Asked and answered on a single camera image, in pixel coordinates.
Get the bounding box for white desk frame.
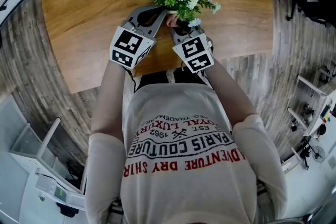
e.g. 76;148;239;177
282;74;336;174

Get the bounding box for black cable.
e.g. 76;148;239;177
127;70;138;93

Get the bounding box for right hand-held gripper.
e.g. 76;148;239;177
169;25;215;74

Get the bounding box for black standing fan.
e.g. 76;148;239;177
301;144;327;170

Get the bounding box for person's black trousers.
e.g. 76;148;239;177
133;68;208;93

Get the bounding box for flowering plant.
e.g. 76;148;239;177
144;0;222;27

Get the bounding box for white printed t-shirt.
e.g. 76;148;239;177
85;82;289;224

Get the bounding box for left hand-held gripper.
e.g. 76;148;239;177
109;5;168;71

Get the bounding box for person's left forearm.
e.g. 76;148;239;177
90;61;132;140

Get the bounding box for person's right forearm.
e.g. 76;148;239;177
206;59;258;124

